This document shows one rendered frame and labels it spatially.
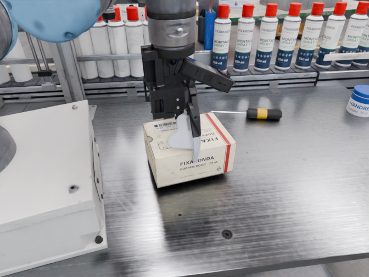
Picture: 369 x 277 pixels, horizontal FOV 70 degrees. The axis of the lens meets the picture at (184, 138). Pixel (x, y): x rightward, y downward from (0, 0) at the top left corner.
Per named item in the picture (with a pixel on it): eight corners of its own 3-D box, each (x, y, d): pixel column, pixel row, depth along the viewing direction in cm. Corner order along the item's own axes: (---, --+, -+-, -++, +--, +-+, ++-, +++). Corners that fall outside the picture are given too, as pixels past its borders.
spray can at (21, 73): (35, 76, 87) (11, 7, 75) (30, 83, 83) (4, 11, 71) (18, 77, 86) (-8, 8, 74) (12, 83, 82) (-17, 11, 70)
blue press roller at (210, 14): (211, 59, 94) (214, 8, 85) (213, 62, 92) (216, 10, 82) (202, 59, 94) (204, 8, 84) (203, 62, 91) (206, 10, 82)
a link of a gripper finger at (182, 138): (170, 167, 49) (161, 117, 48) (200, 160, 50) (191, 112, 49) (173, 170, 46) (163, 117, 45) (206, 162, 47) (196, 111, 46)
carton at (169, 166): (210, 138, 65) (212, 112, 61) (231, 171, 55) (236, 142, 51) (145, 150, 61) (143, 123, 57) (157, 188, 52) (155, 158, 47)
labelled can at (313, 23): (305, 64, 96) (322, 1, 84) (312, 69, 92) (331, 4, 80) (291, 65, 95) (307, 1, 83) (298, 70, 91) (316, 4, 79)
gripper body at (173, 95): (145, 104, 52) (138, 40, 44) (187, 97, 54) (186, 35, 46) (154, 124, 46) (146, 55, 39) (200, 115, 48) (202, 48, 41)
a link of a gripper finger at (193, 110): (186, 137, 49) (178, 90, 49) (195, 135, 50) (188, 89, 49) (194, 138, 45) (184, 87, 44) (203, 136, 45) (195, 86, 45)
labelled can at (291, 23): (285, 65, 95) (300, 1, 83) (292, 70, 91) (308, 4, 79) (271, 65, 95) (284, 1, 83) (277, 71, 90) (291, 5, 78)
